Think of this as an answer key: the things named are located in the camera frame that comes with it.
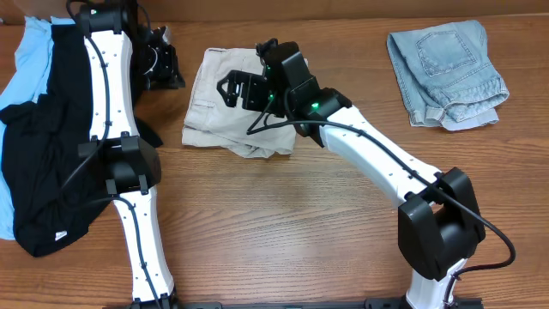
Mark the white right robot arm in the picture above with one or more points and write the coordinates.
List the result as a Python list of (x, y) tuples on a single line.
[(439, 224)]

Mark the light blue t-shirt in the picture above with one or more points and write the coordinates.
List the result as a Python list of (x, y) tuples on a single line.
[(32, 69)]

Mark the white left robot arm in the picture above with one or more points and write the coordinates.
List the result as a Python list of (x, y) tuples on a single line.
[(124, 54)]

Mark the beige shorts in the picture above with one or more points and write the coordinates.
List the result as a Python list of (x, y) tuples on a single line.
[(210, 123)]

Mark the black t-shirt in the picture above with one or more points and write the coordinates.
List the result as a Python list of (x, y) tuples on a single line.
[(55, 201)]

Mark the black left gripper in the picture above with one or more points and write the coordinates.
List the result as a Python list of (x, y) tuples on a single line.
[(165, 80)]

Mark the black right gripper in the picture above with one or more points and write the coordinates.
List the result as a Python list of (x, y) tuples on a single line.
[(257, 82)]

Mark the folded light blue jeans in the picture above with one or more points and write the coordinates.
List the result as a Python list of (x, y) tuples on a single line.
[(445, 76)]

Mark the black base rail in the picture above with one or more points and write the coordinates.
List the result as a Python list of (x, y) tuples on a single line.
[(296, 304)]

